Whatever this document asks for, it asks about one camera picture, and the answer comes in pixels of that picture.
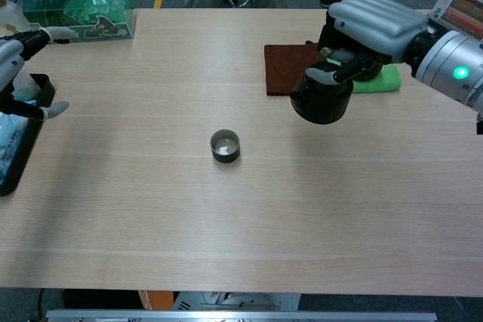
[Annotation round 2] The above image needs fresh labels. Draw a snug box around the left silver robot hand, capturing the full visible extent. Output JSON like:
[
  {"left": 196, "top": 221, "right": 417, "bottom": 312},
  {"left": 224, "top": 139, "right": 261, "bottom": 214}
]
[{"left": 0, "top": 26, "right": 75, "bottom": 121}]

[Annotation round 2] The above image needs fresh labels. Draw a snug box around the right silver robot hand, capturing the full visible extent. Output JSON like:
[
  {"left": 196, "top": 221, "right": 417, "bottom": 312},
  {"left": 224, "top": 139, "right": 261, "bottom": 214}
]
[{"left": 303, "top": 0, "right": 431, "bottom": 85}]

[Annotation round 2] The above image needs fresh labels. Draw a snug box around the black cast iron teapot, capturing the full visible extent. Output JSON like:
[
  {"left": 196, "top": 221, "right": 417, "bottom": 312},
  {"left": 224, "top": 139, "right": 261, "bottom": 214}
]
[{"left": 289, "top": 48, "right": 384, "bottom": 125}]

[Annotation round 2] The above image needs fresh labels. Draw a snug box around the small grey metal cup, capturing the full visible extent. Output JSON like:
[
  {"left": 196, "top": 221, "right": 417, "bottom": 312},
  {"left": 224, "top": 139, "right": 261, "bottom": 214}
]
[{"left": 209, "top": 129, "right": 242, "bottom": 165}]

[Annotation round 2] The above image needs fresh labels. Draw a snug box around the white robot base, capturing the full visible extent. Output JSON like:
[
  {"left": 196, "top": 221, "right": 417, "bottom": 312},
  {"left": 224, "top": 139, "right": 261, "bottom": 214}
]
[{"left": 173, "top": 291, "right": 301, "bottom": 311}]

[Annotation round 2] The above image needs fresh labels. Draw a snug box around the white paper cup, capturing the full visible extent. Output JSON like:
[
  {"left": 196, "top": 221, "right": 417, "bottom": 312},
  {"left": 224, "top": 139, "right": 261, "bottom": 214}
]
[{"left": 11, "top": 69, "right": 43, "bottom": 106}]

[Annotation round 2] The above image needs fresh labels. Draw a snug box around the translucent plastic bottle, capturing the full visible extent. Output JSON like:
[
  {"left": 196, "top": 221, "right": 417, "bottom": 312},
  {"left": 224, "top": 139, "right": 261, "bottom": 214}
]
[{"left": 0, "top": 0, "right": 33, "bottom": 42}]

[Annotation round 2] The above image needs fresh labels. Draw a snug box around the black pitcher grey inside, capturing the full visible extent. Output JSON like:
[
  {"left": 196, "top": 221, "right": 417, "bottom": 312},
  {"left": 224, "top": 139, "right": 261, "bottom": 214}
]
[{"left": 352, "top": 58, "right": 384, "bottom": 82}]

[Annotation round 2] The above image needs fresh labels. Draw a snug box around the green microfibre cloth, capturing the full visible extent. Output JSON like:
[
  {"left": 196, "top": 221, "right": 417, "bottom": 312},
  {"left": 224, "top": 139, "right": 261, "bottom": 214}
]
[{"left": 352, "top": 63, "right": 401, "bottom": 94}]

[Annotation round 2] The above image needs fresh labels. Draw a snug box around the blue wet wipes pack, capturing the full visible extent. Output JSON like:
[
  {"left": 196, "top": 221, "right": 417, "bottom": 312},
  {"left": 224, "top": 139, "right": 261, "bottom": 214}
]
[{"left": 0, "top": 112, "right": 31, "bottom": 187}]

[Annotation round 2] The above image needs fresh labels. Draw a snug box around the colourful printed book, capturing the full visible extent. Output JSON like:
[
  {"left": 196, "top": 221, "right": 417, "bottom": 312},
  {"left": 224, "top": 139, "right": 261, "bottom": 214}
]
[{"left": 428, "top": 0, "right": 483, "bottom": 40}]

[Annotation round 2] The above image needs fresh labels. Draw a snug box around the black plastic tray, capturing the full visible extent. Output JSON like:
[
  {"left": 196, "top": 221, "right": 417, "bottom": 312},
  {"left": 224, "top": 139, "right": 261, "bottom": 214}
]
[{"left": 0, "top": 73, "right": 56, "bottom": 198}]

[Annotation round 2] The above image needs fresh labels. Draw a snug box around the clear green tea box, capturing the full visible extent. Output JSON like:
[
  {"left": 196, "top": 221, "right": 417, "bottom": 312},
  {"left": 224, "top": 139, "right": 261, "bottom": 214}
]
[{"left": 18, "top": 0, "right": 137, "bottom": 44}]

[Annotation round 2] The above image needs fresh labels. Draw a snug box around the brown tea cloth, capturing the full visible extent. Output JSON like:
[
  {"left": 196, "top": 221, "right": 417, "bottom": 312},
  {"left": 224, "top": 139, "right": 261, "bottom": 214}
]
[{"left": 263, "top": 40, "right": 325, "bottom": 97}]

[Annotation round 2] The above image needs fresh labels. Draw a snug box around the orange object under table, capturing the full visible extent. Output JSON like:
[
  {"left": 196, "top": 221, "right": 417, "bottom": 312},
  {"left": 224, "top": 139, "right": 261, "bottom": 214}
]
[{"left": 138, "top": 290, "right": 174, "bottom": 311}]

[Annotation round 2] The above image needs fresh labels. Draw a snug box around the aluminium profile rail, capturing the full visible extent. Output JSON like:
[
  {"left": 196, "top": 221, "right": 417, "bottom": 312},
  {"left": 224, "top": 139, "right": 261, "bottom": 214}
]
[{"left": 45, "top": 309, "right": 438, "bottom": 322}]

